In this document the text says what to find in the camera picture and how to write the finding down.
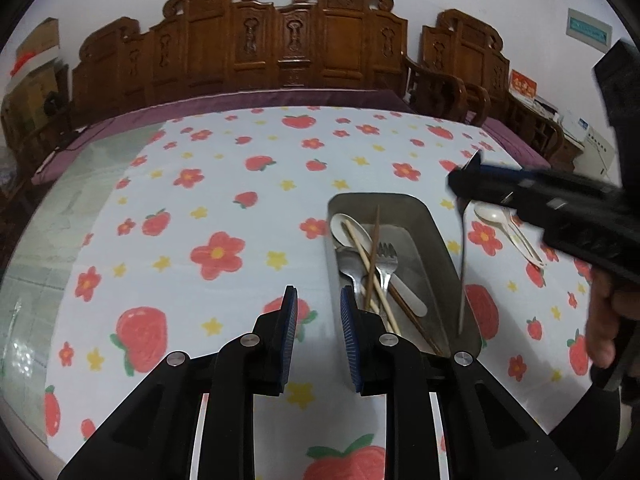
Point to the dark brown wooden chopstick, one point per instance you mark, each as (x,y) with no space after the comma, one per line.
(376,230)
(417,325)

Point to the red printed box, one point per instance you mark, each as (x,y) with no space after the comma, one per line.
(522,84)

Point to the large cardboard box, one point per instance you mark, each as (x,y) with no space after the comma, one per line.
(35,92)

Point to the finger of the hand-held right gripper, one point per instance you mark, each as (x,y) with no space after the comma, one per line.
(475,185)
(505,174)

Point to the metal fork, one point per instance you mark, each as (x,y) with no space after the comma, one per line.
(385,260)

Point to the white appliance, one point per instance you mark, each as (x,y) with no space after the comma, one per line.
(590,145)

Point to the carved wooden armchair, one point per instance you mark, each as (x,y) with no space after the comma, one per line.
(465,60)

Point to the small cardboard box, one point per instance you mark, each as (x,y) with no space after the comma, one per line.
(37,40)

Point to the dark wooden side chair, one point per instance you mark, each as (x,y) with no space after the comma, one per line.
(30,150)

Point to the teal wall sign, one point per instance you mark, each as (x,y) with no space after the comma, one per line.
(590,29)

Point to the light wooden chopstick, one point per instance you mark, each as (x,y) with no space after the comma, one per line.
(356,240)
(390,317)

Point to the person's right hand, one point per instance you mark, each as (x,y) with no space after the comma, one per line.
(602,325)

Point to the floral strawberry tablecloth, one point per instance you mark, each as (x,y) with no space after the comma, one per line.
(200,185)

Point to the stainless steel utensil container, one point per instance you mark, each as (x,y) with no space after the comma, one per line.
(430,240)

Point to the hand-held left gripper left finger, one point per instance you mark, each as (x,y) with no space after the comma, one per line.
(287,335)

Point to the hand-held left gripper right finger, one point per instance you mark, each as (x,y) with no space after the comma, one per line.
(348,340)

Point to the purple bench cushion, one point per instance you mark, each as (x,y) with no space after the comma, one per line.
(250,100)

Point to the white plastic spoon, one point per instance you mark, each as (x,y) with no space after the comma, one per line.
(487,215)

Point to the large metal spoon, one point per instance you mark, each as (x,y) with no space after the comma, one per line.
(347,265)

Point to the purple armchair cushion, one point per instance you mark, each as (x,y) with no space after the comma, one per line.
(515,142)

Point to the carved wooden sofa bench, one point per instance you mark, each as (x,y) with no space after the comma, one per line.
(250,45)

